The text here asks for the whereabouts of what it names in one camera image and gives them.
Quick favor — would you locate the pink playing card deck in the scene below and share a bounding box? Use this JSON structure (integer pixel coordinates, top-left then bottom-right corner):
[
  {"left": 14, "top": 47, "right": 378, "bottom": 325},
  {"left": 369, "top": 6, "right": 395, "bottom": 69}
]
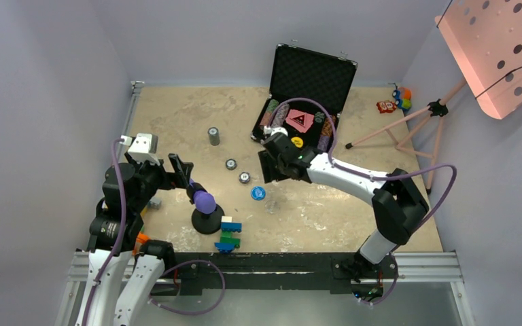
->
[{"left": 285, "top": 109, "right": 314, "bottom": 133}]

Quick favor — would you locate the pink music stand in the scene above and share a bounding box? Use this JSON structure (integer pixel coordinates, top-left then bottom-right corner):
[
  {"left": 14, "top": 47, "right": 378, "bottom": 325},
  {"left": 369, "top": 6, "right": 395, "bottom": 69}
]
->
[{"left": 345, "top": 0, "right": 522, "bottom": 195}]

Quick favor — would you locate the red toy card pack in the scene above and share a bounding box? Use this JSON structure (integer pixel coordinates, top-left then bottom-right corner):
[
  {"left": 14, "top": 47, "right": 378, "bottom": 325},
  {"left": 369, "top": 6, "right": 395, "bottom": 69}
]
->
[{"left": 376, "top": 101, "right": 398, "bottom": 114}]

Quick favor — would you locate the blue dealer button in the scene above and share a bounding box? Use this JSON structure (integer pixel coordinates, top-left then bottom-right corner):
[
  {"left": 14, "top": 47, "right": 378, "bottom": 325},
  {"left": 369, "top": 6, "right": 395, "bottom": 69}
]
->
[{"left": 250, "top": 186, "right": 266, "bottom": 201}]

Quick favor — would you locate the clear plastic button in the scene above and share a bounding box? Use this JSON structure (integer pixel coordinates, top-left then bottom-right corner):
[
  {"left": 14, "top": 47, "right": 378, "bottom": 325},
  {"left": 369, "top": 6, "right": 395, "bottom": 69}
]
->
[{"left": 265, "top": 200, "right": 279, "bottom": 214}]

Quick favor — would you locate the green and red chip row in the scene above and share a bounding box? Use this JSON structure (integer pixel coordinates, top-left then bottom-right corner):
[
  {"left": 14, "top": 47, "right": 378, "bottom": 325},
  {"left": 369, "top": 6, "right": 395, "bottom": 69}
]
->
[{"left": 258, "top": 99, "right": 280, "bottom": 132}]

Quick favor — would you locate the colourful toy car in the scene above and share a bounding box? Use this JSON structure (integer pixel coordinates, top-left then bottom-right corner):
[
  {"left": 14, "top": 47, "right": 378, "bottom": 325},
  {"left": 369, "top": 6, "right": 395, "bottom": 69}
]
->
[{"left": 392, "top": 86, "right": 411, "bottom": 111}]

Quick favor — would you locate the orange and black chip row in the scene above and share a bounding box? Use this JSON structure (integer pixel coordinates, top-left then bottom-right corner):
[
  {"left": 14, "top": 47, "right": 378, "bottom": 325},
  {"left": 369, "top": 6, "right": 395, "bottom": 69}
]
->
[{"left": 320, "top": 115, "right": 336, "bottom": 137}]

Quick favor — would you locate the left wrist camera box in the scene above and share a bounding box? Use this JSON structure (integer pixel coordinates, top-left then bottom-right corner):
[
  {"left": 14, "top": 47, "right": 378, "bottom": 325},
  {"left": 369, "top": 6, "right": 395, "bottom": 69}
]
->
[{"left": 120, "top": 133, "right": 162, "bottom": 166}]

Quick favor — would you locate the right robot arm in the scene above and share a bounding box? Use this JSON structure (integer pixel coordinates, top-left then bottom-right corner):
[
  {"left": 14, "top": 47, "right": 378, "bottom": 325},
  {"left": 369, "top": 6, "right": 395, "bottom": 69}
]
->
[{"left": 258, "top": 132, "right": 429, "bottom": 280}]

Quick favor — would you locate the dark green chip stack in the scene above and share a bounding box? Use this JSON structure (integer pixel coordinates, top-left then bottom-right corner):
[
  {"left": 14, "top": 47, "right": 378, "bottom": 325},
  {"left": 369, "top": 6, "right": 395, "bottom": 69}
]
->
[{"left": 313, "top": 112, "right": 326, "bottom": 124}]

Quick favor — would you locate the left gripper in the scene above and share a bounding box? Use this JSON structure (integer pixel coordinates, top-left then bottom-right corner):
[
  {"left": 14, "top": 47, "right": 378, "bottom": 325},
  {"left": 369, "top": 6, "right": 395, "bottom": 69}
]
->
[{"left": 124, "top": 149, "right": 192, "bottom": 212}]

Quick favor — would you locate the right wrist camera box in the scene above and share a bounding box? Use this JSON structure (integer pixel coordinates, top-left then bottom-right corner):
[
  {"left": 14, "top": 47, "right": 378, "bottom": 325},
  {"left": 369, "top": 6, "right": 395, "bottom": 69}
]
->
[{"left": 263, "top": 126, "right": 288, "bottom": 137}]

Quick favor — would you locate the ten value poker chip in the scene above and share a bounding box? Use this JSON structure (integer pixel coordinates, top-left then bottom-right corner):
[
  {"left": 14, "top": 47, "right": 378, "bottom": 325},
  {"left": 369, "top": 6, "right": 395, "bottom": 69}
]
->
[{"left": 239, "top": 172, "right": 251, "bottom": 184}]

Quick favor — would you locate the aluminium table frame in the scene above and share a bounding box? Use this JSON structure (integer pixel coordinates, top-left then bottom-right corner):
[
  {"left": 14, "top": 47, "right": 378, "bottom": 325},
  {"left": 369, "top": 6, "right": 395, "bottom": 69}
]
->
[{"left": 54, "top": 79, "right": 476, "bottom": 326}]

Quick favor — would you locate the grey toy brick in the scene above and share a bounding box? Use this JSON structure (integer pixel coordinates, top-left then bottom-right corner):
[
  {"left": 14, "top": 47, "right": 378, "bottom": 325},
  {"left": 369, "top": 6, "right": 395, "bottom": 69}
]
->
[{"left": 147, "top": 198, "right": 162, "bottom": 210}]

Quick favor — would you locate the yellow big blind button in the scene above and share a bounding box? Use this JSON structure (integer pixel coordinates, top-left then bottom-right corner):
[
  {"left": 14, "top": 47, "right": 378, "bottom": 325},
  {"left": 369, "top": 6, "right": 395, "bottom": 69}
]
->
[{"left": 291, "top": 137, "right": 304, "bottom": 148}]

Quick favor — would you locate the triangular all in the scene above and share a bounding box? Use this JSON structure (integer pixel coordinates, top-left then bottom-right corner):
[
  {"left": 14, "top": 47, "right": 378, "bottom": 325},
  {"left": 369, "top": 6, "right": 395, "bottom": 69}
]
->
[{"left": 290, "top": 113, "right": 306, "bottom": 128}]

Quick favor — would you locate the fifty value poker chip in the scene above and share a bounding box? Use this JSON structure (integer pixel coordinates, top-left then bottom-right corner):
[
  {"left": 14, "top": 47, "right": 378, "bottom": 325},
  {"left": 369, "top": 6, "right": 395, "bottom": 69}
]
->
[{"left": 225, "top": 158, "right": 237, "bottom": 170}]

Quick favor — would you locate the tall grey chip stack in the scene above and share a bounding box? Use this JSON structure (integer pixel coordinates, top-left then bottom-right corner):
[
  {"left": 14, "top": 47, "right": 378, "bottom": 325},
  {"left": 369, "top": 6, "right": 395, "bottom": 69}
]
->
[{"left": 207, "top": 127, "right": 220, "bottom": 146}]

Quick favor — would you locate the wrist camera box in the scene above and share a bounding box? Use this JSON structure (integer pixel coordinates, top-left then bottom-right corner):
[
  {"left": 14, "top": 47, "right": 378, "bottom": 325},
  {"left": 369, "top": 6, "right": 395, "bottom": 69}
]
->
[
  {"left": 120, "top": 133, "right": 162, "bottom": 166},
  {"left": 263, "top": 126, "right": 288, "bottom": 137}
]

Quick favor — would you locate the black base bar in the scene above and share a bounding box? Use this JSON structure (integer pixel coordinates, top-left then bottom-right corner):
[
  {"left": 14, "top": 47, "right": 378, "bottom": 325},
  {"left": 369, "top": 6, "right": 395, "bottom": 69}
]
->
[{"left": 162, "top": 252, "right": 398, "bottom": 295}]

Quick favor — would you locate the purple handheld massager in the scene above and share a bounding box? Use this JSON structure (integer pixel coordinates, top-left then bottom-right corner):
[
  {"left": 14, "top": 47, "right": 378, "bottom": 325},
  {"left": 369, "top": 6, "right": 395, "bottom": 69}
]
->
[{"left": 187, "top": 179, "right": 217, "bottom": 214}]

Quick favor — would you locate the blue green toy brick stack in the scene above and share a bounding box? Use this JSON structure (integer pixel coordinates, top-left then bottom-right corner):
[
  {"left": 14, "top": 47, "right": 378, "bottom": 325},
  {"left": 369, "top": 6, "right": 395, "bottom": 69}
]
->
[{"left": 214, "top": 216, "right": 243, "bottom": 253}]

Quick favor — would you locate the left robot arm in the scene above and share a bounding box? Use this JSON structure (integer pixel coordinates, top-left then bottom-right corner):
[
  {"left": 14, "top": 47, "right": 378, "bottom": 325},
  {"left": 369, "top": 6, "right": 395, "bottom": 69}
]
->
[{"left": 76, "top": 153, "right": 194, "bottom": 325}]

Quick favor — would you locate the orange toy piece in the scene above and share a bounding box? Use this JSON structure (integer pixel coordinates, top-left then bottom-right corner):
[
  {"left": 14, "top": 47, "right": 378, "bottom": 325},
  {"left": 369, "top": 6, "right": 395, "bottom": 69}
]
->
[{"left": 136, "top": 232, "right": 151, "bottom": 246}]

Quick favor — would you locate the black aluminium poker case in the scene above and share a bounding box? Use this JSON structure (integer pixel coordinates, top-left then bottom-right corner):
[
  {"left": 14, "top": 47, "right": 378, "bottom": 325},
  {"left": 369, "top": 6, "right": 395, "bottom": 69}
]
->
[{"left": 250, "top": 43, "right": 358, "bottom": 148}]

